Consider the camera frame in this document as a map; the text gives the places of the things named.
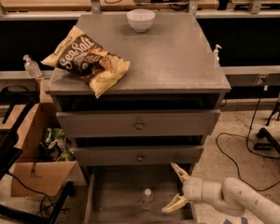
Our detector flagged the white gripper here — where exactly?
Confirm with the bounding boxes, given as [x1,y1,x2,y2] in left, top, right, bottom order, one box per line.
[161,162,222,214]

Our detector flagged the green snack bags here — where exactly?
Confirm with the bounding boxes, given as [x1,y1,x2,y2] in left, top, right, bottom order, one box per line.
[40,128,75,161]

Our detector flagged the sea salt chip bag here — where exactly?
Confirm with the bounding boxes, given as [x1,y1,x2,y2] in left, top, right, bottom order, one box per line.
[42,25,131,98]

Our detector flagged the brown cardboard box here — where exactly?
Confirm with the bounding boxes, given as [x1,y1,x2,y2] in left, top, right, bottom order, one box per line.
[0,90,86,197]

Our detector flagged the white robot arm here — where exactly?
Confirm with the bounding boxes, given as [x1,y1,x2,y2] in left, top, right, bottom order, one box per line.
[161,162,280,224]

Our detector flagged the black tripod stand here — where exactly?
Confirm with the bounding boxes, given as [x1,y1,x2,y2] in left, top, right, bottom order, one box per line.
[253,56,280,165]

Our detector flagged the grey top drawer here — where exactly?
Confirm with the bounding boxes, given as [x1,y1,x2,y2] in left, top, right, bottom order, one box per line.
[56,110,220,138]

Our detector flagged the grey drawer cabinet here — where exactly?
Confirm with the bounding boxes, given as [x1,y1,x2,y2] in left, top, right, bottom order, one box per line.
[45,10,231,224]

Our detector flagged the small pump bottle right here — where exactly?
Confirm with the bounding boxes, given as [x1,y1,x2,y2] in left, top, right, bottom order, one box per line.
[213,44,222,66]

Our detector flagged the clear sanitizer bottle left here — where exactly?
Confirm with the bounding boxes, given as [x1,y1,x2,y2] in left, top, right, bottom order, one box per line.
[23,54,42,77]

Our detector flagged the black floor cable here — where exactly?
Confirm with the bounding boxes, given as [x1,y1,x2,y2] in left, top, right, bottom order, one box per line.
[215,76,280,192]

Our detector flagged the grey middle drawer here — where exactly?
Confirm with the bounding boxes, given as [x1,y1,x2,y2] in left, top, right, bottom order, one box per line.
[74,146,203,166]

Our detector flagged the white ceramic bowl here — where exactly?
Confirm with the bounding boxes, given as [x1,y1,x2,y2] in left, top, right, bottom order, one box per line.
[127,9,155,33]

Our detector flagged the clear plastic water bottle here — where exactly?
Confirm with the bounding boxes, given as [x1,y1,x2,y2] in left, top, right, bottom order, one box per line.
[141,189,154,211]

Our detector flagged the grey open bottom drawer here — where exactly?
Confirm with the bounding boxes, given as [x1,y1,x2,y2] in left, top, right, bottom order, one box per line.
[84,164,194,224]

